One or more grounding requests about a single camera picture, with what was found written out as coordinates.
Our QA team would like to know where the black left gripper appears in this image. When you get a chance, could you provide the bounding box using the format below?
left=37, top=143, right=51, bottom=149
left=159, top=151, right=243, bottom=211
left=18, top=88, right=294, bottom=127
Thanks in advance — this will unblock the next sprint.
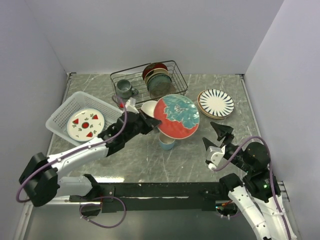
left=123, top=108, right=162, bottom=142

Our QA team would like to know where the red teal flower plate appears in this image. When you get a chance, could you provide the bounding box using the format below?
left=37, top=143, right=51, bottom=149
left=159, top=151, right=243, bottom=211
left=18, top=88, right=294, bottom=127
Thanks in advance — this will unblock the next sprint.
left=153, top=94, right=200, bottom=140

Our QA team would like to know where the blue striped white plate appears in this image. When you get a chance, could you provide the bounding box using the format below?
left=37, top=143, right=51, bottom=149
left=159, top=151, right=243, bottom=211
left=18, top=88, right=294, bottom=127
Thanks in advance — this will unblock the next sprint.
left=198, top=89, right=235, bottom=118

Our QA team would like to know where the watermelon pattern plate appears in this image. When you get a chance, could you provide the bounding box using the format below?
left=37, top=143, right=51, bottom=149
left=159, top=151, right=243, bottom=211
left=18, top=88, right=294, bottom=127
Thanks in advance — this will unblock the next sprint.
left=66, top=108, right=105, bottom=142

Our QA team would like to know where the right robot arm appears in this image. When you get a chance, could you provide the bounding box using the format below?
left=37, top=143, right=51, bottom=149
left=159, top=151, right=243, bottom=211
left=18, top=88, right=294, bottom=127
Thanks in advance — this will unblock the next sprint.
left=202, top=122, right=298, bottom=240

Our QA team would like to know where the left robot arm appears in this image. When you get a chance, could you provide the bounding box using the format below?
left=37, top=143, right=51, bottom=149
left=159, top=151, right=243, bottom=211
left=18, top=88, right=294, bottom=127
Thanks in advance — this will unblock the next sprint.
left=18, top=111, right=162, bottom=207

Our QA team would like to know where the white top bowl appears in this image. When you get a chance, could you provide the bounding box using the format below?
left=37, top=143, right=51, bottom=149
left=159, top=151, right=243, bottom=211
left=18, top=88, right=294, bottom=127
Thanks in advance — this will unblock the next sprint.
left=141, top=100, right=157, bottom=118

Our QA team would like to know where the white bottom plate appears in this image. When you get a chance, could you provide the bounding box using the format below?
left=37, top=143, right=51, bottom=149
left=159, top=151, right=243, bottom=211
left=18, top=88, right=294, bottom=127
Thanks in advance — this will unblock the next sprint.
left=200, top=110, right=229, bottom=120

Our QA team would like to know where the orange bear plate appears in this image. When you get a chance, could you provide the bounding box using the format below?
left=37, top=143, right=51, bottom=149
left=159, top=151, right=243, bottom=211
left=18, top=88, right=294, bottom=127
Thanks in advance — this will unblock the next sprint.
left=196, top=91, right=235, bottom=120

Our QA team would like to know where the light blue mug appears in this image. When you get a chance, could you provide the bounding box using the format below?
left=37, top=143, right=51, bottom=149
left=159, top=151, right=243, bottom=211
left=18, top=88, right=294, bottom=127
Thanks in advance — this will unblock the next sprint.
left=158, top=133, right=176, bottom=151

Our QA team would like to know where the clear pink glass plate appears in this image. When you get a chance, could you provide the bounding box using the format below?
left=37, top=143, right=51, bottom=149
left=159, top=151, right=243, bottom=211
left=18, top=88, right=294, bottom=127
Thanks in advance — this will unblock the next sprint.
left=149, top=83, right=176, bottom=99

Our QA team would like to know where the teal plate in rack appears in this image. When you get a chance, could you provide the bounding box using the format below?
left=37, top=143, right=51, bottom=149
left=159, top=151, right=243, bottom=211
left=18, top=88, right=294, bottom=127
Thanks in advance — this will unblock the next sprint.
left=147, top=74, right=172, bottom=92

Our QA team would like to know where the grey green mug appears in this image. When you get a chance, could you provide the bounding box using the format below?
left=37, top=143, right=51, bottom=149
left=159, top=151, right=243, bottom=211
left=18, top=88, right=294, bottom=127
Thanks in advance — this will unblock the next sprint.
left=115, top=79, right=139, bottom=99

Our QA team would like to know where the cream plate in rack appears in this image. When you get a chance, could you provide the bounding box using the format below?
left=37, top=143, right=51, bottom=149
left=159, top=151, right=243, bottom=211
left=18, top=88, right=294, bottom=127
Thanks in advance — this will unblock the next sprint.
left=144, top=68, right=169, bottom=85

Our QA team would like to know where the red plate in rack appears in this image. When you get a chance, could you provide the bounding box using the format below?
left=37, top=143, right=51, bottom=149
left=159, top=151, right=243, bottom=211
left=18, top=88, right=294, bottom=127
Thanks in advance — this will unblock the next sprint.
left=142, top=62, right=168, bottom=80

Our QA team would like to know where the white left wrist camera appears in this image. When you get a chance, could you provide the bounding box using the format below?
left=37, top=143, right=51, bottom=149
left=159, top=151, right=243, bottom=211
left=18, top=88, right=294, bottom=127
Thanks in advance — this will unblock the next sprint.
left=118, top=97, right=139, bottom=113

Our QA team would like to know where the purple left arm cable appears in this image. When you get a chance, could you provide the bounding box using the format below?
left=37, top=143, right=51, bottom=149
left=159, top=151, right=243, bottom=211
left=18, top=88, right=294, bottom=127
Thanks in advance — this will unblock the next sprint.
left=16, top=94, right=130, bottom=203

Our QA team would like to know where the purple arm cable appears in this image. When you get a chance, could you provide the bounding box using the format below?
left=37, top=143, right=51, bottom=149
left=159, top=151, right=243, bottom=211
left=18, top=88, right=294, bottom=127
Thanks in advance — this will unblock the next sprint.
left=16, top=94, right=130, bottom=203
left=212, top=136, right=293, bottom=240

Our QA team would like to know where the black wire dish rack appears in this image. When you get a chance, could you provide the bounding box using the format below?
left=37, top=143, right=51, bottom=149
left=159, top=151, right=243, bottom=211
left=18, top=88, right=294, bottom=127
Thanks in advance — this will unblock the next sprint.
left=110, top=60, right=188, bottom=108

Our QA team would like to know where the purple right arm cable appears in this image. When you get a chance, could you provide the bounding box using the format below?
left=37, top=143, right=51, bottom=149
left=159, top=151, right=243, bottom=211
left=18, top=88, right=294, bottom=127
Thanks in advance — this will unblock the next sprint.
left=212, top=136, right=293, bottom=240

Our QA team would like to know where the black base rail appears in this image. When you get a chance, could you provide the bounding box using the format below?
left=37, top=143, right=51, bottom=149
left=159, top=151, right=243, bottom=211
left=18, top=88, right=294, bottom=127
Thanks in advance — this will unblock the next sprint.
left=69, top=182, right=229, bottom=213

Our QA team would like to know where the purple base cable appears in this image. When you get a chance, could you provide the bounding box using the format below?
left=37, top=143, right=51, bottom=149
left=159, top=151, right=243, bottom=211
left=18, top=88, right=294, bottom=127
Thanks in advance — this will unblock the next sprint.
left=79, top=196, right=127, bottom=229

